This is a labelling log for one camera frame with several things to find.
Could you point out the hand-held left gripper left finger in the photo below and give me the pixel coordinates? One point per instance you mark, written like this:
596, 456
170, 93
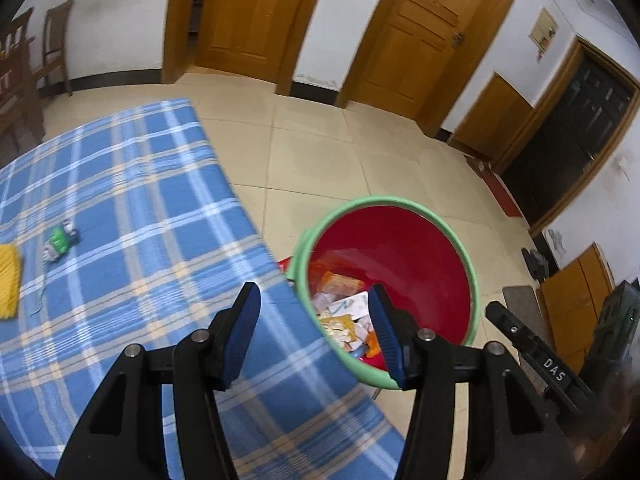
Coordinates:
242, 340

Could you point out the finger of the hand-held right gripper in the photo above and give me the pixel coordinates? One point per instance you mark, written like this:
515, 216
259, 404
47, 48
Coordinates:
530, 345

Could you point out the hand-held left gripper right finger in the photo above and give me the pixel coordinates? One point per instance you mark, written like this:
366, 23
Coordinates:
387, 330

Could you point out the white teal medicine box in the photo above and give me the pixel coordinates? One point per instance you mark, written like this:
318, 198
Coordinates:
350, 305

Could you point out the red bucket with green rim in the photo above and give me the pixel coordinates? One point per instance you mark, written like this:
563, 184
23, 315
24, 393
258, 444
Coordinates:
400, 250

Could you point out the grey floor mat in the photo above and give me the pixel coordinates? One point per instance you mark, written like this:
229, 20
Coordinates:
522, 310

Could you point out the tall wooden cabinet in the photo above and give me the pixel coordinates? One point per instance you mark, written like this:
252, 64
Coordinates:
575, 300

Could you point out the pair of dark shoes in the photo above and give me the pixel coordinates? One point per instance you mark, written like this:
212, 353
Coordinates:
537, 262

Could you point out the dark green crate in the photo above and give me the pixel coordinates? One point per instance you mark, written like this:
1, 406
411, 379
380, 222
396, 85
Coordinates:
615, 330

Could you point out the red door mat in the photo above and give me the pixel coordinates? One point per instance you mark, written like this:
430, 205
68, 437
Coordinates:
500, 190

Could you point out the blue plaid tablecloth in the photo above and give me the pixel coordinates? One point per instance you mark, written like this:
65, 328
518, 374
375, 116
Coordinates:
150, 210

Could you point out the green cartoon toy figure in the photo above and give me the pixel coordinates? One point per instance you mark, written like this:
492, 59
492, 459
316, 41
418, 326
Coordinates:
60, 240

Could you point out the dark metal door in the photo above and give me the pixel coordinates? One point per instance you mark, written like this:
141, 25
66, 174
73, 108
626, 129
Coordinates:
575, 135

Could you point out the low wooden cabinet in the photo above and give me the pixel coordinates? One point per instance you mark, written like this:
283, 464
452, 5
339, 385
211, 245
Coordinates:
490, 115

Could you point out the yellow foam fruit net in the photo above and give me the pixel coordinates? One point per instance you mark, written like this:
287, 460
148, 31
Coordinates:
7, 280

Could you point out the wooden panel door with latch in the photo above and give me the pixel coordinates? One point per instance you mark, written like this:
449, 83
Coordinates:
415, 35

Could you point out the tall wooden dining chair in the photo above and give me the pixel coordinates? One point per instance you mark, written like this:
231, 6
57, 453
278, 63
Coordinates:
15, 75

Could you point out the beige wall meter box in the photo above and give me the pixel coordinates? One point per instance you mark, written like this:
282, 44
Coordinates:
542, 32

